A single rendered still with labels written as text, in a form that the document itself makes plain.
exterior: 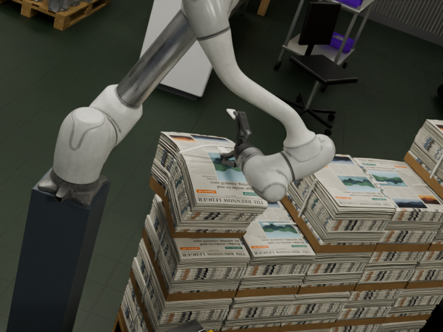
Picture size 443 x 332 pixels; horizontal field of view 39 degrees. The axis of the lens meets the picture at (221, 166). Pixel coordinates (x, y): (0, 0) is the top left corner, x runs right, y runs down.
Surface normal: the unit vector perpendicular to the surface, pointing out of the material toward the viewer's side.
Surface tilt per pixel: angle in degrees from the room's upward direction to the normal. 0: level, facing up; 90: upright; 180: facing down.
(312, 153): 63
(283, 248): 1
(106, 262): 0
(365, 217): 90
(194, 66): 90
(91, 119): 6
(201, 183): 17
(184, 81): 90
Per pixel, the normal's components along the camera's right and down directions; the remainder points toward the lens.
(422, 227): 0.32, 0.58
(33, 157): 0.29, -0.81
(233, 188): 0.43, -0.59
